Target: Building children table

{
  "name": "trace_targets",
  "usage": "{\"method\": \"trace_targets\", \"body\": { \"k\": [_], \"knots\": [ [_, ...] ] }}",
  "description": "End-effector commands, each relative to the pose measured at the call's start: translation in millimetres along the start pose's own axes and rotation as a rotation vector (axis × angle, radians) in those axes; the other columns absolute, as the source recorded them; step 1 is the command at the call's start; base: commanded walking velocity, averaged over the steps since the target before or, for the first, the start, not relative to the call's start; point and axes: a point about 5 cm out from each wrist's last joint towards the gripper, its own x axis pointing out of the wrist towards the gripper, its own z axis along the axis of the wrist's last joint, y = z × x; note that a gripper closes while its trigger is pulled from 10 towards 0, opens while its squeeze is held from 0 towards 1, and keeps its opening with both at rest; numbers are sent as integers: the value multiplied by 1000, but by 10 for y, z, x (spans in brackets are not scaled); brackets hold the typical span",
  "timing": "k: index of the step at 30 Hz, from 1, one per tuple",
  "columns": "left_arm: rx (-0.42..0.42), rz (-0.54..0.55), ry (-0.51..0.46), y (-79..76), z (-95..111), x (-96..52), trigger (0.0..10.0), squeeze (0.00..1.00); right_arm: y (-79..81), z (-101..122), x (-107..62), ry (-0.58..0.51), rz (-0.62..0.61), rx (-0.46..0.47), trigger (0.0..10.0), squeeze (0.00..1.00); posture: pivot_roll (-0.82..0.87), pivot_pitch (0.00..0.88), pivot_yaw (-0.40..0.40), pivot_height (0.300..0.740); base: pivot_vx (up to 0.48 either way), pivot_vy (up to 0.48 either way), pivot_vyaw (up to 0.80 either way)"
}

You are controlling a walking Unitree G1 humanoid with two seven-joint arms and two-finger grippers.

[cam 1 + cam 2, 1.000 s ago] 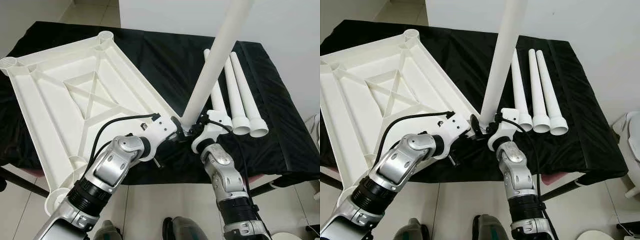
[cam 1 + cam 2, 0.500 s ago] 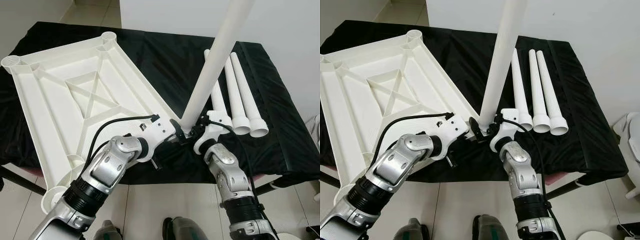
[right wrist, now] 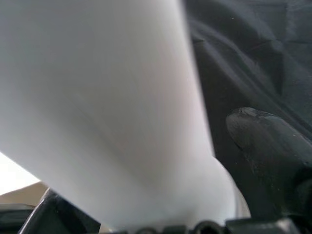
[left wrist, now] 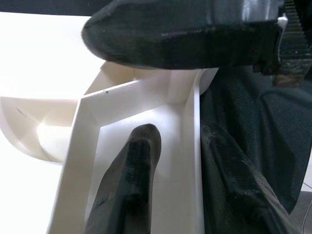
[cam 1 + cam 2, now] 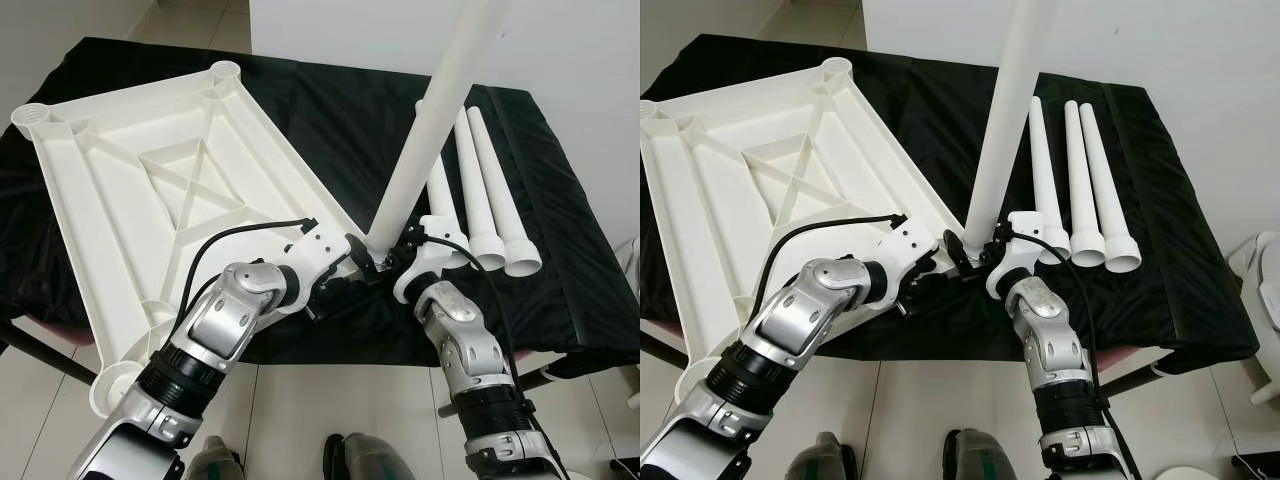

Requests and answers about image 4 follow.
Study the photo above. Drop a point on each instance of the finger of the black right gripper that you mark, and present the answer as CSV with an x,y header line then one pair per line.
x,y
170,36

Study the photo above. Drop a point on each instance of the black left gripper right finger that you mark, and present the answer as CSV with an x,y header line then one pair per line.
x,y
231,195

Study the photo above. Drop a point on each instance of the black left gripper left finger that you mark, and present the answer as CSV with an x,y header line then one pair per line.
x,y
131,182

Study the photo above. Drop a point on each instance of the white plastic table top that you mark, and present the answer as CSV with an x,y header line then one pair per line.
x,y
80,146

